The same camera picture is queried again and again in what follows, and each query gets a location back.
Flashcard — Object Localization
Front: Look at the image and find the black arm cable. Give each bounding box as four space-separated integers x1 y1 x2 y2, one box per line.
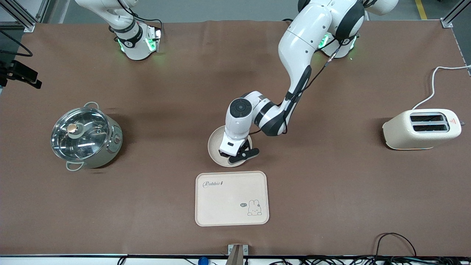
254 33 365 135
0 29 33 58

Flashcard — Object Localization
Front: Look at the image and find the cream round plate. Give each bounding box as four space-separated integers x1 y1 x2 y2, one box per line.
208 125 253 168

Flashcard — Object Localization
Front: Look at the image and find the cream tray with rabbit print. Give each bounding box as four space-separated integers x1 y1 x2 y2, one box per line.
195 171 269 226

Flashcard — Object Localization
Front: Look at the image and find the white toaster power cable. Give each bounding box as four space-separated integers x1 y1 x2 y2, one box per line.
412 65 471 110

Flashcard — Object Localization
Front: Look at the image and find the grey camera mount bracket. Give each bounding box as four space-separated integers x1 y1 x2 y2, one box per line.
228 244 248 265

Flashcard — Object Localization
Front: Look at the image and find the glass pot lid with knob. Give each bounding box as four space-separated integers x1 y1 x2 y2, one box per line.
51 107 110 162

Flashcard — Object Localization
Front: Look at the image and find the brown table cloth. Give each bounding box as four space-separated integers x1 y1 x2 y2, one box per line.
0 19 471 257

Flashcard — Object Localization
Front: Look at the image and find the cream two-slot toaster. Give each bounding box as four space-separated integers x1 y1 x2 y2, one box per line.
383 109 465 150

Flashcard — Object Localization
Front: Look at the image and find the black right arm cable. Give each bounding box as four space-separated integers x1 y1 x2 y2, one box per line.
0 29 33 58

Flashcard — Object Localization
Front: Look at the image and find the metal connector box green light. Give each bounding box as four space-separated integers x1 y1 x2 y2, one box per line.
145 26 162 53

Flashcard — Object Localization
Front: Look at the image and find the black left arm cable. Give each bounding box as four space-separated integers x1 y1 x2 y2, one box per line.
254 33 365 135

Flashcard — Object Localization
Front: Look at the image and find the black cable bundle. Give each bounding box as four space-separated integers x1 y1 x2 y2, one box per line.
272 256 471 265

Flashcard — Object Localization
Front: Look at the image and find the aluminium frame profile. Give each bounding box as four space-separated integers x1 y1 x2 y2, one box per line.
0 0 50 33
441 0 471 28

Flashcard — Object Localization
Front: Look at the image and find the black looped cable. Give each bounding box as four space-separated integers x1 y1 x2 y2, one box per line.
375 233 417 258

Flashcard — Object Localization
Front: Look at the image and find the steel pot with glass lid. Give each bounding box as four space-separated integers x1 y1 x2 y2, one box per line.
51 102 123 172

